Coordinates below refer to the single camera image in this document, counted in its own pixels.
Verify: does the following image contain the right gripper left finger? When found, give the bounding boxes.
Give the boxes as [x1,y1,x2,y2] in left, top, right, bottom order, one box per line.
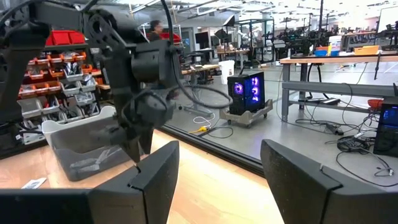
[0,141,180,224]

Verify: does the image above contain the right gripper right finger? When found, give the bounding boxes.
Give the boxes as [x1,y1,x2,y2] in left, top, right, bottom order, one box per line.
[260,139,398,224]

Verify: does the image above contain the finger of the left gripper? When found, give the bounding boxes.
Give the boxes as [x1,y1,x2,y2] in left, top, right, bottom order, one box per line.
[126,136,142,163]
[139,130,154,156]

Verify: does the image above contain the smoked translucent plastic bin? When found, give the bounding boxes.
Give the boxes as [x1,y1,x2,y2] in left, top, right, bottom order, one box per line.
[51,116,137,182]

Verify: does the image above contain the person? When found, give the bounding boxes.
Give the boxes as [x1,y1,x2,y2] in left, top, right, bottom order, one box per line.
[148,20,164,43]

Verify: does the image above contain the red storage bins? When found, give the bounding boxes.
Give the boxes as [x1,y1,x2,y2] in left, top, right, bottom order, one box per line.
[160,32,182,44]
[46,30,85,46]

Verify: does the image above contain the black power strip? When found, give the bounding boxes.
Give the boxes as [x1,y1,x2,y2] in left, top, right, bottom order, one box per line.
[325,123,345,136]

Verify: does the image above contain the long wooden desk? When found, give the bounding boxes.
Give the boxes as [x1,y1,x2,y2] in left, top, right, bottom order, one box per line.
[182,64,221,118]

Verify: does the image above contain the light grey plastic bin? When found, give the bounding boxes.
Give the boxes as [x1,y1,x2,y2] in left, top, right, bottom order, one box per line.
[42,105,118,147]

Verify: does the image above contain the black distant monitor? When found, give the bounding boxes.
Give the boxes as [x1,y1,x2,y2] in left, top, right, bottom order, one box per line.
[195,32,210,49]

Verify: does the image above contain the black computer tower blue lights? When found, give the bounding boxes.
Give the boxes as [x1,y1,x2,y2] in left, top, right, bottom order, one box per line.
[373,102,398,156]

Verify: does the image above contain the white alcohol pad packet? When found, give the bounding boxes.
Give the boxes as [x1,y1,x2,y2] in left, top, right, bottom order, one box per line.
[21,177,47,190]

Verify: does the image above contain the grey computer dolly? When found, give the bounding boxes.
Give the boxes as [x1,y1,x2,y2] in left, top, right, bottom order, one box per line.
[220,99,274,128]

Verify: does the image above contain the white trash bin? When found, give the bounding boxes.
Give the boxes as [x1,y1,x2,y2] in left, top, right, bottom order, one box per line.
[219,60,236,85]

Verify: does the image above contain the black computer tower purple lights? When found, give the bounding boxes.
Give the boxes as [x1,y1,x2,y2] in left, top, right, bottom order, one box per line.
[227,71,266,116]

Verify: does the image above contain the black softbox light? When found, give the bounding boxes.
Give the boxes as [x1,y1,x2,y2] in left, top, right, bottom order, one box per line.
[222,14,236,27]
[214,28,229,40]

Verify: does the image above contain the grey metal workbench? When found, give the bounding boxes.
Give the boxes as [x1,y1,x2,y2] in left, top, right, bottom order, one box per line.
[279,54,398,123]

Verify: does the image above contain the distant wooden table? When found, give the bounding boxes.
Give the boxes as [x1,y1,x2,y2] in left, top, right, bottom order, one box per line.
[216,48,249,69]

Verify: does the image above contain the orange bowl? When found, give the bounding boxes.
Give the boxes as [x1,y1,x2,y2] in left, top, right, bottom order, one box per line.
[368,98,384,110]

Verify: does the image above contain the blue plastic tub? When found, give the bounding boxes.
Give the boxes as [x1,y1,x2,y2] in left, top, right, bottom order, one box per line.
[313,46,340,57]

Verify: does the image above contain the yellow box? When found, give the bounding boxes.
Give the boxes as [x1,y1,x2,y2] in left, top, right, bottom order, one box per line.
[354,45,380,56]

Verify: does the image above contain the distant black robot rig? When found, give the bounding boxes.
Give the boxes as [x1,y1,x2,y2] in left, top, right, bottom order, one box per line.
[275,18,340,57]

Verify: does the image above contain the white board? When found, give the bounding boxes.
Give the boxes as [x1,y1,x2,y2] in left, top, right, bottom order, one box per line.
[377,6,398,34]

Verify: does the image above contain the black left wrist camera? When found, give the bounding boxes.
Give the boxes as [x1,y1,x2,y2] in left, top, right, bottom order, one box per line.
[124,91,175,128]

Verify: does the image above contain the white floor cable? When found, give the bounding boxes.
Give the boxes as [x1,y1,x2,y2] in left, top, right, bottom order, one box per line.
[192,112,216,128]

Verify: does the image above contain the tangled black floor cables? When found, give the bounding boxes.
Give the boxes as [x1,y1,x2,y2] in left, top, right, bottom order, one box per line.
[295,118,398,187]

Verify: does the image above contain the black floor cable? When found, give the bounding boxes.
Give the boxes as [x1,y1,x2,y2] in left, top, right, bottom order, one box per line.
[205,126,234,139]

